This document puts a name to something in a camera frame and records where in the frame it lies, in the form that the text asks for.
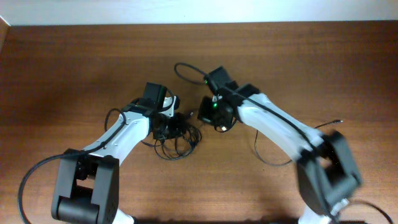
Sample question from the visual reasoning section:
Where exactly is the black USB cable bundle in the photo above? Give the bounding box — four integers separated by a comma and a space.
141, 111, 203, 161

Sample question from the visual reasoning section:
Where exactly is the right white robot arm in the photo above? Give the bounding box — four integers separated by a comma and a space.
198, 67, 363, 223

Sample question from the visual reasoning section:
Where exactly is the thin black audio cable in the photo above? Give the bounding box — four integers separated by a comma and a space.
253, 119, 344, 167

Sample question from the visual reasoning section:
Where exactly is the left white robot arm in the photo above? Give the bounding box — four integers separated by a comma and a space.
51, 83, 185, 223

